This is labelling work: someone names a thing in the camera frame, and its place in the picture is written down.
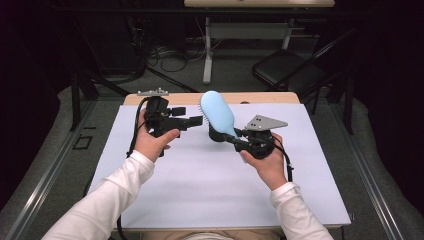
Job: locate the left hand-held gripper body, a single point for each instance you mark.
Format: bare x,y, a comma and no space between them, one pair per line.
163,121

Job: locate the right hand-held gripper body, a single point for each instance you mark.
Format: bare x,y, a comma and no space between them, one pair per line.
261,145

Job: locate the black mesh cup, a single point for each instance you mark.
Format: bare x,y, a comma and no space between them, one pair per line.
216,136

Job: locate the light blue hairbrush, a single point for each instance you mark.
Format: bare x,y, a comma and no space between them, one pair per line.
216,113

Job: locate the person's left hand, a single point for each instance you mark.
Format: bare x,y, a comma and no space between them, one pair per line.
151,144

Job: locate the person's right hand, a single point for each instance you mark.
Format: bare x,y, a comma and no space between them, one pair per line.
271,170

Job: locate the white-legged desk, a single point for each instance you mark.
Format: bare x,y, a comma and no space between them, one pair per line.
208,66

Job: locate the white board mat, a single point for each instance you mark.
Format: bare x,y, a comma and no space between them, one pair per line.
206,190

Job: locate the black folding chair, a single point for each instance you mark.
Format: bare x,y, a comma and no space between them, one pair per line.
283,68

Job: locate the black metal stand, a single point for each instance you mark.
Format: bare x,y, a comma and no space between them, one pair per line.
75,100
348,106

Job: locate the person's lap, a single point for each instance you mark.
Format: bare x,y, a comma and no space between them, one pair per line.
160,235

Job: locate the aluminium floor rail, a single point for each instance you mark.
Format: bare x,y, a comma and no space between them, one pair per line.
46,181
367,173

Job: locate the black horizontal frame bar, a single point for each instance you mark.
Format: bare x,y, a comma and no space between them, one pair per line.
133,11

